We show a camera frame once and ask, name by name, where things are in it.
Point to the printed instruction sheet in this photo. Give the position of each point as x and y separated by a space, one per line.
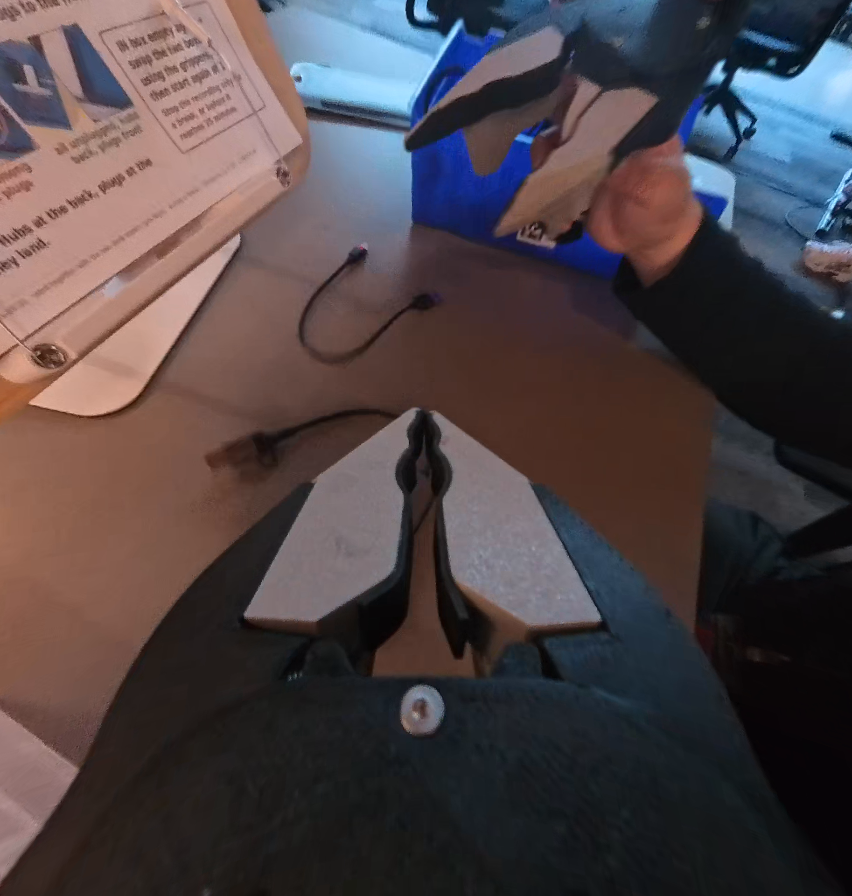
83 210

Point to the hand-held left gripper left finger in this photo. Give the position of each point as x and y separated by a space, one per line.
328 553

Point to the clear plastic box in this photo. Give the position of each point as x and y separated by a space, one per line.
13 805

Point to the black office chair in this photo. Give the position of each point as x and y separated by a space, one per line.
454 10
762 42

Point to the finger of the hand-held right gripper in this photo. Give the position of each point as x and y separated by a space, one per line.
510 70
580 161

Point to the person's right forearm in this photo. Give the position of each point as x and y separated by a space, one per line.
748 336

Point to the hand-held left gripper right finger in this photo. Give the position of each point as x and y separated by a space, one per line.
517 553

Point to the grey acer USB hub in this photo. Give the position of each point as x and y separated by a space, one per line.
247 453

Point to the person's black clothing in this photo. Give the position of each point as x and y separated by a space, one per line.
783 665

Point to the person's right hand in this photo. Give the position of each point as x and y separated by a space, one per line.
650 210

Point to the instruction sheet on wooden stand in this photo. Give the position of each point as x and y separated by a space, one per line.
279 84

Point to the blue plastic bin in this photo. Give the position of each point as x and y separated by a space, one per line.
454 189

